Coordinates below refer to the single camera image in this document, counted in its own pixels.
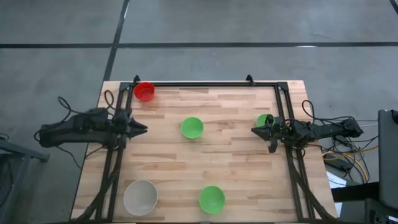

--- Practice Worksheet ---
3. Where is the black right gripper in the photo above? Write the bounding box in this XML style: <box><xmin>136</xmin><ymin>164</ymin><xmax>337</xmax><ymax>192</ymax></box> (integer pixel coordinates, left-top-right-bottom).
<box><xmin>251</xmin><ymin>114</ymin><xmax>295</xmax><ymax>154</ymax></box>

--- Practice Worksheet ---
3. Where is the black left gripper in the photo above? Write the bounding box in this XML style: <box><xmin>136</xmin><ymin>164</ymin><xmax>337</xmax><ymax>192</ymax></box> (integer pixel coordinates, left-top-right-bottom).
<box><xmin>111</xmin><ymin>108</ymin><xmax>149</xmax><ymax>141</ymax></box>

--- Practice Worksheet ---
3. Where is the white ribbed bowl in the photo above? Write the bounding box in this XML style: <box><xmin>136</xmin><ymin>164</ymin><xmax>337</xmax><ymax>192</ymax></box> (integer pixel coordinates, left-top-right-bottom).
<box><xmin>123</xmin><ymin>179</ymin><xmax>159</xmax><ymax>217</ymax></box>

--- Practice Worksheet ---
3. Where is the black shelf bar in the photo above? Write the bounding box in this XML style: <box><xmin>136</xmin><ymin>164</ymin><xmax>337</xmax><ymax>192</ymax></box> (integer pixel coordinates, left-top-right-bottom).
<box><xmin>331</xmin><ymin>182</ymin><xmax>381</xmax><ymax>203</ymax></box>

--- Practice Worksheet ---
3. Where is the black power brick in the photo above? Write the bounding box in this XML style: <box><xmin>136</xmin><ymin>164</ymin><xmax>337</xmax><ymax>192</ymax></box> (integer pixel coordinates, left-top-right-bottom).
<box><xmin>325</xmin><ymin>157</ymin><xmax>353</xmax><ymax>172</ymax></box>

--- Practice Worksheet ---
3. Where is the white paper sheet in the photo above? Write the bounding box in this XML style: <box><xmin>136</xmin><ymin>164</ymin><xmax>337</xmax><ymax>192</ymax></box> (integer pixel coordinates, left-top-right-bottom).
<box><xmin>326</xmin><ymin>171</ymin><xmax>345</xmax><ymax>189</ymax></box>

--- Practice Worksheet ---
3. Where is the grey metal stand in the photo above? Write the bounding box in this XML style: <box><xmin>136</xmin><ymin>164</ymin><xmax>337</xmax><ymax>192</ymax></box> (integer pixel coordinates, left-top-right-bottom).
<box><xmin>0</xmin><ymin>139</ymin><xmax>50</xmax><ymax>224</ymax></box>

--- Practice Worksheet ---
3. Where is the grey monitor back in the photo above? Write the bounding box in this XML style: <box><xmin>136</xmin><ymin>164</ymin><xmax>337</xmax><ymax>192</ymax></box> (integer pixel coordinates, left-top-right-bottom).
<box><xmin>377</xmin><ymin>109</ymin><xmax>398</xmax><ymax>210</ymax></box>

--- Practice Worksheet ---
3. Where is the black equipment case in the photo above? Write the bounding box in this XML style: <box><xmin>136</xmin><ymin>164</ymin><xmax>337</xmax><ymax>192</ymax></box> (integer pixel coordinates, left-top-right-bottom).
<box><xmin>340</xmin><ymin>198</ymin><xmax>398</xmax><ymax>224</ymax></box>

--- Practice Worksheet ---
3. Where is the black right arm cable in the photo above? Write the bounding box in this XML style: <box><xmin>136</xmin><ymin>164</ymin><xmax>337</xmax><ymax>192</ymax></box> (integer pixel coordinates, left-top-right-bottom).
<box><xmin>301</xmin><ymin>100</ymin><xmax>354</xmax><ymax>125</ymax></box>

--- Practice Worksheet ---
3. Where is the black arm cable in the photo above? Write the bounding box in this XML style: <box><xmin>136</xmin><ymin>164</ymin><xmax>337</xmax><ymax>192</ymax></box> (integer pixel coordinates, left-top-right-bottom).
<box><xmin>301</xmin><ymin>100</ymin><xmax>354</xmax><ymax>125</ymax></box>
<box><xmin>57</xmin><ymin>90</ymin><xmax>118</xmax><ymax>124</ymax></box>

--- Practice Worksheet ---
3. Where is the black floor cable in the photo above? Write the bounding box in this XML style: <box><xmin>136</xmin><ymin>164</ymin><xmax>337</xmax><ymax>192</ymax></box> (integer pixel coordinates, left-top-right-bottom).
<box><xmin>34</xmin><ymin>129</ymin><xmax>82</xmax><ymax>170</ymax></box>

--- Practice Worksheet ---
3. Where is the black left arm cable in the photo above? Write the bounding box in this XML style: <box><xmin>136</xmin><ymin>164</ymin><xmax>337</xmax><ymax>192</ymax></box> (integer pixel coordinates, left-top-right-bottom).
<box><xmin>57</xmin><ymin>90</ymin><xmax>118</xmax><ymax>124</ymax></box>

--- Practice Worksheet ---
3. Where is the black aluminium table frame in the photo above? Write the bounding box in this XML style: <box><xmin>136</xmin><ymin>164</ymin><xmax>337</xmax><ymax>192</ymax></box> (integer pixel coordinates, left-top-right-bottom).
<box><xmin>70</xmin><ymin>81</ymin><xmax>339</xmax><ymax>224</ymax></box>

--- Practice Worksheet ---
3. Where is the yellow cable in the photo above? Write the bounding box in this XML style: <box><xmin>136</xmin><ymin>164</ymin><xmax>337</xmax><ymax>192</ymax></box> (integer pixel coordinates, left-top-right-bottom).
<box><xmin>322</xmin><ymin>145</ymin><xmax>379</xmax><ymax>183</ymax></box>

